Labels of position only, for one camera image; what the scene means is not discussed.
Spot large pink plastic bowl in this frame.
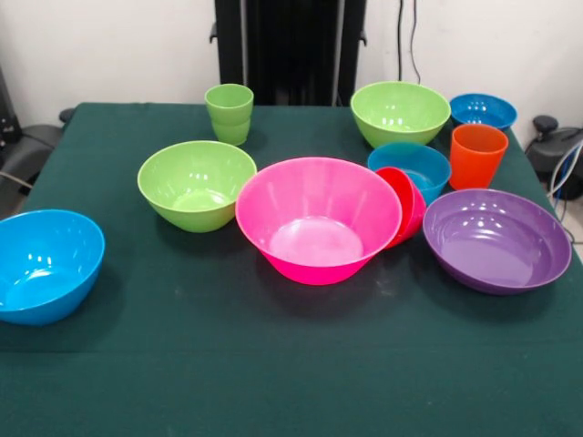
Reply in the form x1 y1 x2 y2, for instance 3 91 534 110
234 157 404 287

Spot green plastic cup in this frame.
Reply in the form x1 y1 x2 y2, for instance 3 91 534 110
203 83 255 147

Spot green plastic bowl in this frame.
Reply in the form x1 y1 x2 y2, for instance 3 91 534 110
349 80 453 150
137 139 259 234

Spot small crimson plastic bowl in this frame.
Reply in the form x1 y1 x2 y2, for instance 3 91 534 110
373 166 428 250

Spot blue straight-sided bowl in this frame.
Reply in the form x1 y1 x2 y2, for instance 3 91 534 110
367 141 453 207

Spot dark green tablecloth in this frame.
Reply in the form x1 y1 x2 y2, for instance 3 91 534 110
0 102 583 437

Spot orange plastic cup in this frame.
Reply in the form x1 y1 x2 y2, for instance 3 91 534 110
447 123 509 191

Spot wide purple plastic bowl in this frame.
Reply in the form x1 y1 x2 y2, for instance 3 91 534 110
422 188 573 297

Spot small dark blue bowl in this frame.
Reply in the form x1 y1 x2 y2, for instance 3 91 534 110
449 93 518 132

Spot large light blue bowl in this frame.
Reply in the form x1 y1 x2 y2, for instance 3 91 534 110
0 208 107 327

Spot black wall cable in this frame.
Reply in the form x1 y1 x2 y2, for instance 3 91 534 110
396 0 423 86

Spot black pedestal leg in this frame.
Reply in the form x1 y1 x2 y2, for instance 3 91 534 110
523 115 583 201
0 125 63 215

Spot blue and white cables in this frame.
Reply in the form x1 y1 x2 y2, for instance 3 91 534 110
548 140 583 215

